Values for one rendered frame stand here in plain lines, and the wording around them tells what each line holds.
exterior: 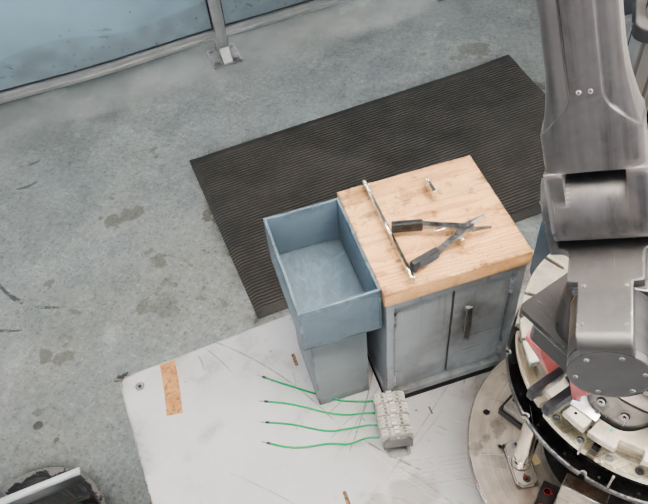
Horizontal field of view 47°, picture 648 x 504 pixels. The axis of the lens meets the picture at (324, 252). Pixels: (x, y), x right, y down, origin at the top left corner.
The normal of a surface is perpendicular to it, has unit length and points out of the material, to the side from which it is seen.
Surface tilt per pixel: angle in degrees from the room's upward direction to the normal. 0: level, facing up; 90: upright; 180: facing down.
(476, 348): 90
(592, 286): 18
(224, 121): 0
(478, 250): 0
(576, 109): 74
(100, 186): 0
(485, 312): 90
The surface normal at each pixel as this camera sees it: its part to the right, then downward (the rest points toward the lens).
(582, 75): -0.34, 0.54
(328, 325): 0.30, 0.73
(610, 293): -0.37, -0.59
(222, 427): -0.07, -0.63
